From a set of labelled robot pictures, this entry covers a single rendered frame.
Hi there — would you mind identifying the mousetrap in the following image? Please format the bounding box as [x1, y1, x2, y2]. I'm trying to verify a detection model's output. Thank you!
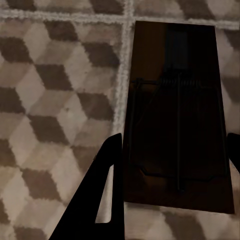
[122, 20, 235, 215]

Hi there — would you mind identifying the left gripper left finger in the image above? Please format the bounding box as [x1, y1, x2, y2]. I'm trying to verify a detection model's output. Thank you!
[49, 133, 125, 240]

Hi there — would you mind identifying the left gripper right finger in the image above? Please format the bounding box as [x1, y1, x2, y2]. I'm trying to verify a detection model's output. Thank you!
[226, 132, 240, 173]

